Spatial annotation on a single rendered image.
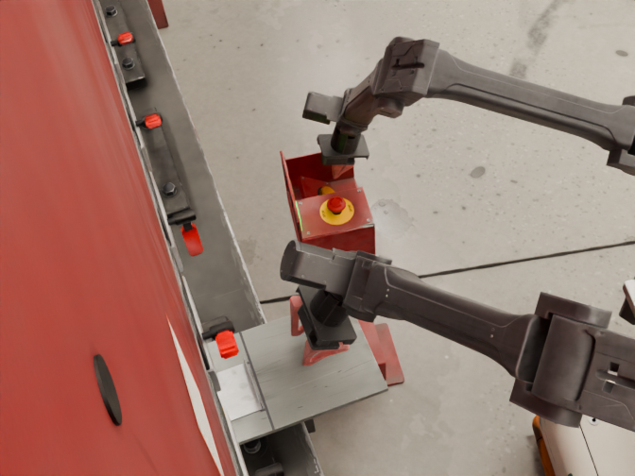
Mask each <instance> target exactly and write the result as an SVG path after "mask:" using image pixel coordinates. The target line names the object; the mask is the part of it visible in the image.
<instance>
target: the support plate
mask: <svg viewBox="0 0 635 476"><path fill-rule="evenodd" d="M349 319H350V321H351V323H352V326H353V328H354V330H355V333H356V335H357V338H356V340H355V341H354V342H353V344H351V345H350V348H349V349H348V350H347V351H344V352H340V353H337V354H335V355H331V356H328V357H325V358H323V359H322V360H320V361H318V362H316V363H314V364H312V365H302V359H303V353H304V348H305V342H306V340H307V337H306V334H305V332H304V333H302V334H301V335H300V336H292V335H291V315H288V316H285V317H282V318H279V319H276V320H273V321H271V322H268V323H265V324H263V325H260V326H257V327H254V328H251V329H248V330H245V331H241V332H242V335H243V338H244V341H245V344H246V347H247V349H248V352H249V357H250V359H251V362H252V365H253V368H254V370H255V373H256V376H257V379H258V382H259V384H260V387H261V390H262V393H263V395H264V398H265V401H266V406H267V409H268V411H269V414H270V416H271V419H272V422H273V425H274V428H275V430H273V431H272V428H271V425H270V422H269V419H268V416H267V414H266V411H263V412H260V411H258V412H255V413H252V414H250V415H247V416H243V417H240V418H237V419H236V420H233V421H232V426H233V429H234V432H235V435H236V438H237V441H238V444H239V445H242V444H245V443H247V442H249V441H252V440H255V439H257V438H260V437H263V436H266V435H268V434H273V433H276V432H277V431H280V430H283V429H286V428H288V427H291V426H294V425H296V424H299V423H302V422H304V421H306V420H309V419H312V418H315V417H319V416H322V415H325V414H327V413H330V412H332V411H335V410H337V409H340V408H343V407H346V406H348V405H351V404H354V403H356V402H358V401H361V400H365V399H368V398H371V397H374V396H376V395H379V394H382V393H385V392H386V391H388V387H387V385H386V381H385V379H384V377H383V375H382V372H381V370H380V368H379V366H378V365H377V362H376V360H375V358H374V356H373V354H372V351H371V349H370V347H369V343H368V341H367V339H366V337H365V335H364V333H363V331H362V329H361V327H360V324H359V322H358V320H357V319H356V318H353V317H351V316H349ZM233 336H234V339H235V342H236V344H237V347H238V349H239V352H238V353H237V355H236V356H233V357H231V358H228V359H224V358H221V356H220V353H219V350H218V347H217V343H216V341H213V342H211V343H208V344H207V345H208V348H209V351H210V353H211V357H212V360H213V363H214V366H215V371H216V373H218V372H220V371H223V370H226V369H229V368H231V367H234V366H239V365H241V364H243V363H244V362H245V360H244V356H245V358H246V361H247V362H249V360H248V357H247V354H246V352H245V349H244V346H243V343H242V340H241V337H240V334H239V333H236V334H234V335H233Z"/></svg>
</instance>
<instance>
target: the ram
mask: <svg viewBox="0 0 635 476"><path fill-rule="evenodd" d="M94 10H95V8H94V6H93V3H92V0H0V476H221V475H220V473H219V471H218V469H217V467H216V465H215V461H214V459H213V457H212V455H211V454H210V452H209V450H208V448H207V446H206V443H205V441H204V439H203V437H202V435H201V433H200V431H199V428H198V425H197V420H196V416H195V413H194V409H193V406H192V402H191V400H190V396H189V393H188V389H187V386H186V382H185V379H184V376H183V373H182V369H181V366H180V360H179V356H178V353H177V350H176V347H175V344H174V340H173V337H172V333H171V331H170V327H169V324H168V320H167V317H168V319H169V322H170V324H171V326H172V329H173V331H174V333H175V335H176V337H177V339H178V342H179V344H180V348H181V350H182V352H183V355H184V357H185V359H186V362H187V364H188V365H189V368H190V370H191V372H192V375H193V377H194V379H195V381H196V384H197V387H198V390H199V393H200V396H201V399H202V402H203V406H204V409H205V412H206V416H207V418H208V422H209V425H210V428H211V432H212V435H213V438H214V442H215V446H216V450H217V453H218V457H219V460H220V463H221V466H222V469H223V472H224V476H237V475H236V472H235V468H234V465H233V462H232V457H231V454H230V451H229V448H228V444H227V441H226V438H225V435H224V432H223V429H222V426H221V422H220V419H219V416H218V413H217V410H216V407H215V402H214V398H213V395H212V392H211V388H210V385H209V383H208V380H207V376H206V373H205V370H204V367H203V363H202V361H201V358H200V354H199V351H198V348H197V342H196V339H195V336H194V334H193V330H192V327H191V324H190V321H189V317H188V314H187V312H186V308H187V306H186V308H185V305H184V302H183V299H182V295H181V292H180V288H179V284H178V281H177V278H176V275H175V271H174V268H173V265H172V262H173V260H172V262H171V259H170V256H169V253H168V249H169V248H168V249H167V246H166V243H165V240H164V237H165V236H164V237H163V232H162V228H161V225H160V222H159V219H158V215H159V214H158V215H157V212H158V211H157V212H156V210H155V207H154V203H155V201H154V203H153V200H154V198H153V200H152V197H151V194H150V191H151V189H150V191H149V188H148V185H147V181H148V180H147V181H146V179H147V177H146V176H145V173H144V169H145V168H144V169H143V166H144V165H143V166H142V164H141V161H140V157H141V155H140V157H139V154H140V152H139V154H138V151H137V148H136V145H137V143H136V144H135V142H136V140H135V142H134V139H133V135H134V134H133V135H132V132H133V131H132V132H131V129H132V128H131V129H130V126H129V123H130V122H129V120H128V117H129V116H128V117H127V115H126V110H125V108H124V105H125V103H124V105H123V101H124V100H123V101H122V98H123V97H122V98H121V95H122V94H121V95H120V93H121V91H120V93H119V89H120V88H119V89H118V86H119V85H118V86H117V83H118V81H117V83H116V80H115V77H116V76H114V74H115V73H113V71H114V69H113V70H112V64H111V61H110V59H109V55H108V52H109V51H108V52H107V49H108V47H107V49H106V46H107V45H106V46H105V42H104V40H105V39H104V40H103V37H104V35H103V37H102V34H103V32H102V34H101V30H102V29H101V30H100V27H99V25H100V23H99V24H98V22H99V20H98V21H97V18H98V17H97V18H96V15H97V14H96V15H95V12H96V11H95V12H94ZM110 58H111V57H110ZM125 107H126V106H125ZM161 224H162V223H161ZM162 227H163V226H162ZM166 316H167V317H166Z"/></svg>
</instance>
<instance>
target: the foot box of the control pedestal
mask: <svg viewBox="0 0 635 476"><path fill-rule="evenodd" d="M357 320H358V322H359V324H360V327H361V329H362V331H363V333H364V335H365V337H366V339H367V341H368V343H369V347H370V349H371V351H372V354H373V356H374V358H375V360H376V362H377V365H378V366H379V368H380V370H381V372H382V375H383V377H384V379H385V381H386V385H387V386H391V385H395V384H399V383H403V382H404V375H403V371H402V368H401V364H400V361H399V358H398V354H397V351H396V349H395V346H394V342H393V339H392V336H391V332H390V329H389V326H388V324H387V323H380V324H376V325H374V322H373V323H370V322H366V321H362V320H359V319H357Z"/></svg>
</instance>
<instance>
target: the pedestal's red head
mask: <svg viewBox="0 0 635 476"><path fill-rule="evenodd" d="M320 153H321V152H318V153H313V154H308V155H303V156H298V157H295V158H290V159H285V160H284V156H283V152H282V151H280V154H281V158H282V164H283V175H284V181H285V187H286V193H287V200H288V205H289V209H290V212H291V216H292V220H293V224H294V228H295V232H296V235H297V239H298V241H299V242H302V243H305V244H309V245H312V246H316V247H322V248H326V249H330V250H332V248H337V249H341V250H344V251H350V250H353V251H357V250H360V251H365V252H367V253H370V254H374V255H376V249H375V224H374V221H373V217H372V214H371V211H370V208H369V204H368V201H367V198H366V194H365V191H364V188H363V186H362V187H357V185H356V181H355V178H354V169H353V168H351V169H349V170H348V171H346V172H344V173H343V174H341V175H340V176H339V177H338V178H333V172H332V166H331V165H324V164H322V161H321V155H320ZM285 162H286V164H285ZM286 166H287V168H286ZM287 169H288V172H287ZM288 173H289V176H288ZM290 180H291V183H292V187H293V191H294V194H293V191H292V187H291V183H290ZM323 186H328V187H330V188H332V189H333V190H334V191H335V192H334V193H330V194H326V195H318V188H320V187H323ZM294 196H295V198H294ZM334 196H340V197H342V198H345V199H347V200H349V201H350V202H351V204H352V205H353V208H354V213H353V216H352V218H351V219H350V220H349V221H348V222H346V223H344V224H341V225H332V224H329V223H327V222H325V221H324V220H323V219H322V218H321V216H320V207H321V205H322V204H323V203H324V202H325V201H326V200H328V199H330V198H331V197H334ZM295 201H296V202H297V206H298V210H299V213H298V210H297V206H296V202H295ZM299 214H300V217H299ZM300 224H301V226H300Z"/></svg>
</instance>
